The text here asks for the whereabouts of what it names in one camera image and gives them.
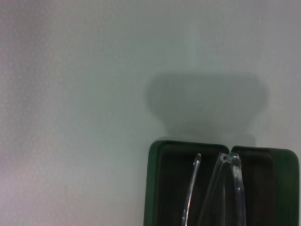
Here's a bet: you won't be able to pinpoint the green glasses case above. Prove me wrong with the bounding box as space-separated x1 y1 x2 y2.
143 139 300 226

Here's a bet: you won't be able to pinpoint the clear plastic glasses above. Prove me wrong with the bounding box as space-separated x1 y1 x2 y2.
181 152 248 226

